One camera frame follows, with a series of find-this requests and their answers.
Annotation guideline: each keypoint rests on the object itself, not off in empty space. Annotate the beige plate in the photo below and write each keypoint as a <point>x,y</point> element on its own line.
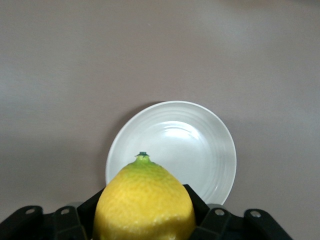
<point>190,145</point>

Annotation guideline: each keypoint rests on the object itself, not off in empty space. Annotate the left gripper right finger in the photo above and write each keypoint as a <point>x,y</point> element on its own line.
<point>225,226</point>

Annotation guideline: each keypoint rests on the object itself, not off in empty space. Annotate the yellow lemon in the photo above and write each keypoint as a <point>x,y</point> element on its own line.
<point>145,200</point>

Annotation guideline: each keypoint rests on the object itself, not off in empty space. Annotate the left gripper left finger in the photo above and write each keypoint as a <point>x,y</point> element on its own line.
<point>62,225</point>

